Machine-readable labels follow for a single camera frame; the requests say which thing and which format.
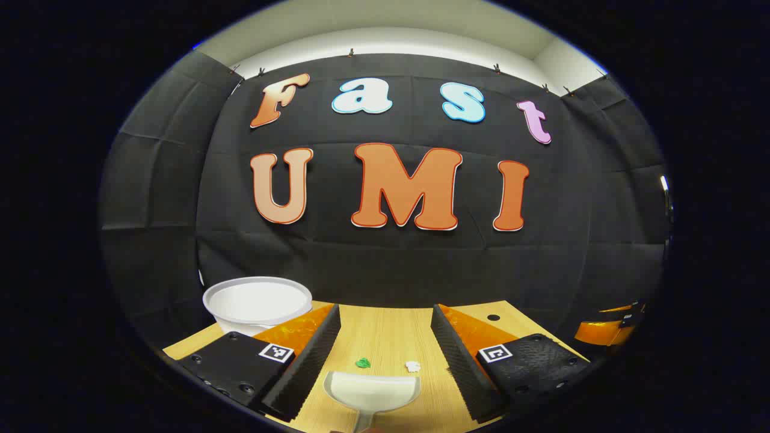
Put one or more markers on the green paper ball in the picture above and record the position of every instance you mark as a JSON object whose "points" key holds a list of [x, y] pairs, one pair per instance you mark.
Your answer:
{"points": [[363, 363]]}

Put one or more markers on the white paper ball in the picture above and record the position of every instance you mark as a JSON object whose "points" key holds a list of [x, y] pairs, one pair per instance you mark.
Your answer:
{"points": [[412, 366]]}

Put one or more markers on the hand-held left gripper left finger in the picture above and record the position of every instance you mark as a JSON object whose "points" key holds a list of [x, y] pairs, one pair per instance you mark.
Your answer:
{"points": [[307, 367]]}

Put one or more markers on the grey plastic dustpan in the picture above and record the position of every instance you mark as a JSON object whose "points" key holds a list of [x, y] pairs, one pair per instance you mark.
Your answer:
{"points": [[370, 391]]}

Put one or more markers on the white ribbed garbage bin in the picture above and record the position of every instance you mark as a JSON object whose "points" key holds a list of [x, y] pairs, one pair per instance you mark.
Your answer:
{"points": [[255, 304]]}

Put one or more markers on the light wooden desktop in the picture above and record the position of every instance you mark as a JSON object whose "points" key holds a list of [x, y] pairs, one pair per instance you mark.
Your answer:
{"points": [[385, 337]]}

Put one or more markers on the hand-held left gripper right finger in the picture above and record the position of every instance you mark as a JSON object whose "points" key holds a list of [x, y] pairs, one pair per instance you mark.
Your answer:
{"points": [[460, 367]]}

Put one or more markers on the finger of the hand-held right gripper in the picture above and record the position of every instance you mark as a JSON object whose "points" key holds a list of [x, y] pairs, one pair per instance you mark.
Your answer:
{"points": [[601, 331]]}

